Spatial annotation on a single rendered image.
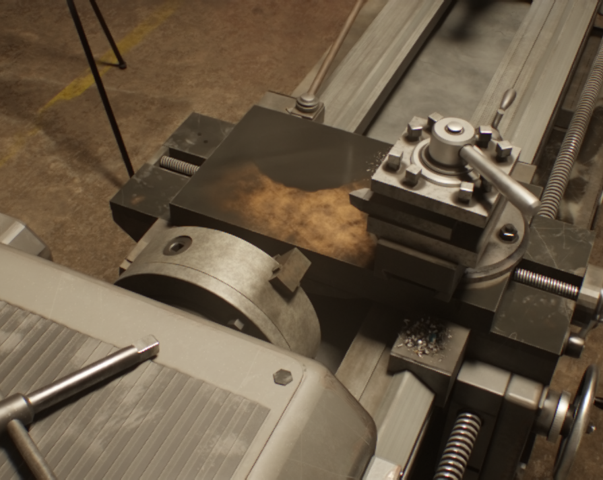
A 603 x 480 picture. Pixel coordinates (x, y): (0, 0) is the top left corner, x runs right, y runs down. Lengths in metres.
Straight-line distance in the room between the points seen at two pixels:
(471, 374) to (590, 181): 1.16
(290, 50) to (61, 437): 3.04
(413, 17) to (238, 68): 1.46
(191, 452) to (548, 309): 0.88
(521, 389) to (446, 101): 0.89
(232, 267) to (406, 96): 1.20
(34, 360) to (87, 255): 2.02
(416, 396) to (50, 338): 0.71
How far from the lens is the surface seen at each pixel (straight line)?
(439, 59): 2.27
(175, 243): 1.02
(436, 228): 1.23
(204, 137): 1.71
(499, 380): 1.44
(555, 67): 2.08
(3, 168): 3.15
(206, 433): 0.69
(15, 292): 0.81
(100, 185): 3.01
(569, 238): 1.58
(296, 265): 1.00
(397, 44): 2.07
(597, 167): 2.56
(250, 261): 0.99
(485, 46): 2.35
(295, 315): 1.00
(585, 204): 2.42
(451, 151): 1.21
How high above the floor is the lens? 1.91
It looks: 43 degrees down
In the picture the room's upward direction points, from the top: 2 degrees clockwise
